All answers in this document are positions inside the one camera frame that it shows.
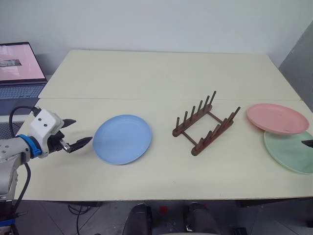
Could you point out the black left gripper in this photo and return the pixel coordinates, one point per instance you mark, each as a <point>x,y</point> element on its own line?
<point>56,142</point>

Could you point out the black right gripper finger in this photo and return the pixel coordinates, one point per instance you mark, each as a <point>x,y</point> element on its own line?
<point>308,143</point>

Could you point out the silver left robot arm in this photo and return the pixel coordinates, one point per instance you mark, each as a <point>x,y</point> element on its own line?
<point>9,149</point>

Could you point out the brown wooden dish rack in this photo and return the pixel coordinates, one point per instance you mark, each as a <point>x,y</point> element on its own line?
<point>195,151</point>

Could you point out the green plastic plate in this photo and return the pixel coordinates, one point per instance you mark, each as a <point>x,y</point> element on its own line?
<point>286,152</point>

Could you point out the pink plastic plate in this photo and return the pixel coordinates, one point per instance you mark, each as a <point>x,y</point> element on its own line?
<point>276,118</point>

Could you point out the blue plastic plate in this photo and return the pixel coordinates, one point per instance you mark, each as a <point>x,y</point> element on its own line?
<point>122,139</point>

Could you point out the grey perforated metal surface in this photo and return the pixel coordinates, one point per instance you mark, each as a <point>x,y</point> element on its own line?
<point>6,127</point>

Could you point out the grey partition panel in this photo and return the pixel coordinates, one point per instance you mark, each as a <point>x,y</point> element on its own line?
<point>300,68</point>

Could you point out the open grey laptop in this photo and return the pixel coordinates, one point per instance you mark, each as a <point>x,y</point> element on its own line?
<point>14,63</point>

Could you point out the dark rounded shape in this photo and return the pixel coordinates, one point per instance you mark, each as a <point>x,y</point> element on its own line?
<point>201,219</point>
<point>138,220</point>

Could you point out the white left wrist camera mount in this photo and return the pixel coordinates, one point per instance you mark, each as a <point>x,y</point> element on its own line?
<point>43,125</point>

